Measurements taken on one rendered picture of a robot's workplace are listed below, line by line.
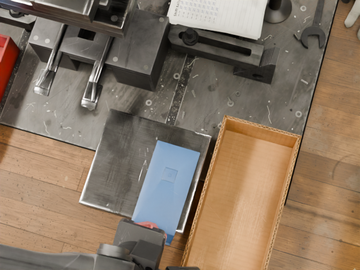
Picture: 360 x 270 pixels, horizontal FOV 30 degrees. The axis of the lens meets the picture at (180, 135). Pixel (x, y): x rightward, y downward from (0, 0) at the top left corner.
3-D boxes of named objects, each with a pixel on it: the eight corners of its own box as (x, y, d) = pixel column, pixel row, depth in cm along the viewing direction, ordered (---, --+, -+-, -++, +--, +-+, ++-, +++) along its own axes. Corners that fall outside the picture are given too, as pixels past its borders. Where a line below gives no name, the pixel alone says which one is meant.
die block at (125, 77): (40, 61, 113) (29, 44, 106) (60, 8, 115) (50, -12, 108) (154, 92, 111) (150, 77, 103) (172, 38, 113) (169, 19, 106)
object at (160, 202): (127, 233, 103) (124, 231, 100) (157, 140, 106) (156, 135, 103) (170, 247, 102) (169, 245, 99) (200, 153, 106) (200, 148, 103)
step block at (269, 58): (232, 74, 111) (234, 54, 102) (237, 58, 111) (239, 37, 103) (270, 84, 110) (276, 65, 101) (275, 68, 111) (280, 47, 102)
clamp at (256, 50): (168, 59, 112) (164, 35, 102) (174, 40, 113) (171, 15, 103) (255, 82, 110) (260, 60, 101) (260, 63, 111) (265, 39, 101)
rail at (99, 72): (96, 87, 104) (93, 81, 102) (122, 10, 107) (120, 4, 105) (99, 87, 104) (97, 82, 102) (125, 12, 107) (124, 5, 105)
